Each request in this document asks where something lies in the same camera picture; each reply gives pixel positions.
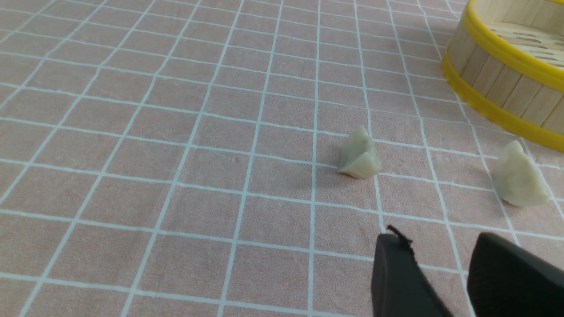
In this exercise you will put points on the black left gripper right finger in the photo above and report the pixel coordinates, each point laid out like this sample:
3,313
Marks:
506,280

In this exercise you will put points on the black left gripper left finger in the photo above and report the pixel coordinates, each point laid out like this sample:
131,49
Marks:
399,287

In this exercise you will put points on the pale dumpling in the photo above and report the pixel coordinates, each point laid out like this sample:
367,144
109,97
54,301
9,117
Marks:
516,179
359,157

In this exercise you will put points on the bamboo steamer tray yellow rim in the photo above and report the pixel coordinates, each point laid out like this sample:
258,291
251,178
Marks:
505,60

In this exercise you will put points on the pink checkered tablecloth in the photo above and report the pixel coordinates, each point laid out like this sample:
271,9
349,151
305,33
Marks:
178,158

